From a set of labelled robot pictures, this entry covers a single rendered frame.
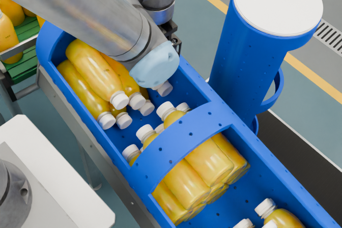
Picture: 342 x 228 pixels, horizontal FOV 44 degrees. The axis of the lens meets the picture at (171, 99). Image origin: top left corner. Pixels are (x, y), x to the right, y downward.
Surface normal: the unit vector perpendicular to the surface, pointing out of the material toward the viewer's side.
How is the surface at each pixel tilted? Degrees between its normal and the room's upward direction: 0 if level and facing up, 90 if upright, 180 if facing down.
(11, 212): 72
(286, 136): 0
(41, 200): 0
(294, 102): 0
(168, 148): 27
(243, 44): 90
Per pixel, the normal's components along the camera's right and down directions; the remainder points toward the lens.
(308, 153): 0.07, -0.51
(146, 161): -0.56, 0.05
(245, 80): -0.38, 0.78
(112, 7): 0.90, 0.12
